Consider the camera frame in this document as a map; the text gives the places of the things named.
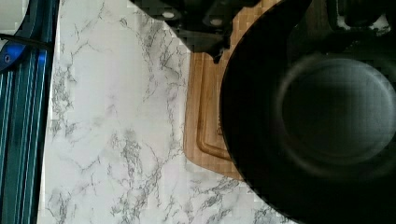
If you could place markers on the black bowl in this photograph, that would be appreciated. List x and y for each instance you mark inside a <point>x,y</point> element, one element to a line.
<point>308,116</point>

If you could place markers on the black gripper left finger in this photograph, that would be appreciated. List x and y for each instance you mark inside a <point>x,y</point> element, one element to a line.
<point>203,26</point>

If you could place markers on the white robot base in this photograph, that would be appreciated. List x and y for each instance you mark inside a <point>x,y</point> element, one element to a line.
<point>12,13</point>

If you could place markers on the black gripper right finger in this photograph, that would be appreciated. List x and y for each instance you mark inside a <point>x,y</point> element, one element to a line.
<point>374,16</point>

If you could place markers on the bamboo cutting board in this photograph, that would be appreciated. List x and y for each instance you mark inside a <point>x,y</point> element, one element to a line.
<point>203,141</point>

